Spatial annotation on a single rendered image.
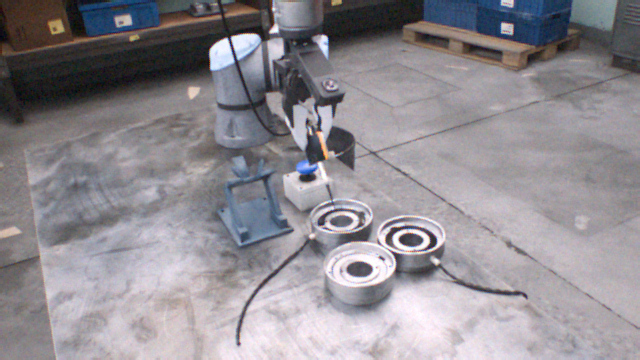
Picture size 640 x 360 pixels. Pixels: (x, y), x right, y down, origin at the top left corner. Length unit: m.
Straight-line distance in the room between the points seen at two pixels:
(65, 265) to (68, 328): 0.16
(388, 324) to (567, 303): 1.39
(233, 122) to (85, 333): 0.61
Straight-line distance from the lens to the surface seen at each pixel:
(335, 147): 2.32
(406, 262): 0.85
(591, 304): 2.14
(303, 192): 1.00
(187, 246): 0.98
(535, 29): 4.42
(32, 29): 4.17
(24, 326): 2.29
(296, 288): 0.85
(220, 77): 1.26
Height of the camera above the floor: 1.34
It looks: 29 degrees down
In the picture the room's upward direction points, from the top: 4 degrees counter-clockwise
